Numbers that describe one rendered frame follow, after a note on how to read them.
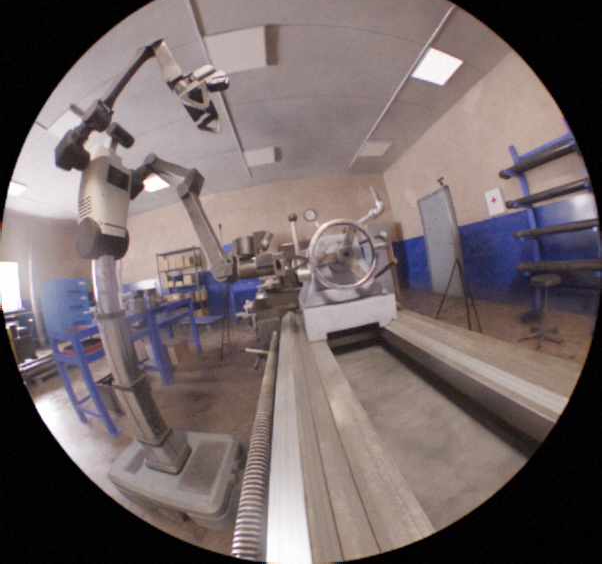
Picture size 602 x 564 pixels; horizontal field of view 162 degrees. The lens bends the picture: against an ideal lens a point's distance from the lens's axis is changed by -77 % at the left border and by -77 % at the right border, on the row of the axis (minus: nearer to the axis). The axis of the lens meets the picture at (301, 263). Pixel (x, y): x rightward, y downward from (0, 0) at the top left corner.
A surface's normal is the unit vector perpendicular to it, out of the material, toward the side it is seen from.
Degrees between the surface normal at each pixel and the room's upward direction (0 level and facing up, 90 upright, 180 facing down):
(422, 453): 5
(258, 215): 90
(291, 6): 180
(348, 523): 0
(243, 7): 180
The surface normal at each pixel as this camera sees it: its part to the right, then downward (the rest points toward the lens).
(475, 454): -0.26, -0.97
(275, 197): 0.07, -0.03
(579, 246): -0.99, 0.15
